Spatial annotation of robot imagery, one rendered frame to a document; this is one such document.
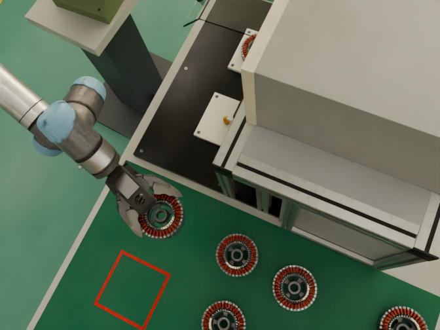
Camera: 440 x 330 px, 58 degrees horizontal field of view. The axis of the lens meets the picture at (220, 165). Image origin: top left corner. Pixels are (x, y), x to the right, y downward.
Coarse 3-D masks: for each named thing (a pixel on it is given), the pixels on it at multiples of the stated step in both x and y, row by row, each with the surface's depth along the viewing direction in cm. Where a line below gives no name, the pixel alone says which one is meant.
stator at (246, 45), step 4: (244, 40) 122; (248, 40) 122; (252, 40) 122; (244, 44) 122; (248, 44) 121; (252, 44) 122; (244, 48) 121; (248, 48) 121; (244, 52) 120; (244, 56) 121
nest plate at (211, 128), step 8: (216, 96) 121; (224, 96) 121; (216, 104) 120; (224, 104) 120; (232, 104) 119; (208, 112) 120; (216, 112) 119; (224, 112) 119; (200, 120) 119; (208, 120) 119; (216, 120) 118; (200, 128) 118; (208, 128) 118; (216, 128) 118; (224, 128) 117; (200, 136) 117; (208, 136) 117; (216, 136) 117; (224, 136) 117; (216, 144) 117
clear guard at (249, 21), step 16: (208, 0) 97; (224, 0) 97; (240, 0) 96; (256, 0) 96; (272, 0) 95; (192, 16) 100; (208, 16) 96; (224, 16) 95; (240, 16) 95; (256, 16) 94; (240, 32) 94; (256, 32) 93
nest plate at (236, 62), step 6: (246, 36) 126; (240, 42) 126; (240, 48) 125; (234, 54) 125; (240, 54) 124; (234, 60) 124; (240, 60) 124; (228, 66) 124; (234, 66) 123; (240, 66) 123; (240, 72) 123
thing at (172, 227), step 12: (156, 204) 97; (168, 204) 95; (180, 204) 95; (144, 216) 95; (156, 216) 96; (168, 216) 96; (180, 216) 94; (144, 228) 94; (156, 228) 94; (168, 228) 93; (180, 228) 95
